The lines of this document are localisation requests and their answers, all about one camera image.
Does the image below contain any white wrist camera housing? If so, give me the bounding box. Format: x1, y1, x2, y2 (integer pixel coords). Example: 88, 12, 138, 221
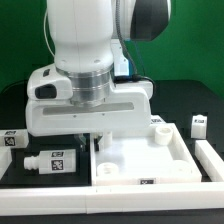
27, 64, 73, 100

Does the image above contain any white right fence rail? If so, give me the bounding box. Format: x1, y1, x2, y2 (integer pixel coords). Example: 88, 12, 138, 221
195, 140, 224, 182

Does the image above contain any white front fence rail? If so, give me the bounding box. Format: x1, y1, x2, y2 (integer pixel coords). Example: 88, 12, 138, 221
0, 182, 224, 216

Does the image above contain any white square tabletop tray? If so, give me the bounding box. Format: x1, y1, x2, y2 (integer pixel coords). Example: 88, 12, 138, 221
90, 123, 202, 186

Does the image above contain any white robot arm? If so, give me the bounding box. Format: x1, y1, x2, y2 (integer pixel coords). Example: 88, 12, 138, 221
26, 0, 171, 136

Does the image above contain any white left fence rail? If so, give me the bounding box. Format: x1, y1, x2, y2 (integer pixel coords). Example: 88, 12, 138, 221
0, 147, 12, 180

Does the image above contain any white sheet with tags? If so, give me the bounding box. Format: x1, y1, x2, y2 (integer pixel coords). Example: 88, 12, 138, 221
151, 115, 165, 124

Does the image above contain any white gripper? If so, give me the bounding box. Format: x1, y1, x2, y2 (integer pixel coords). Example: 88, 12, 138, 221
26, 81, 153, 146

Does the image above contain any white fence rail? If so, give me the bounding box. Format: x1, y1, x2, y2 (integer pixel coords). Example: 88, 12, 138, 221
0, 147, 12, 180
195, 140, 224, 182
0, 182, 224, 216

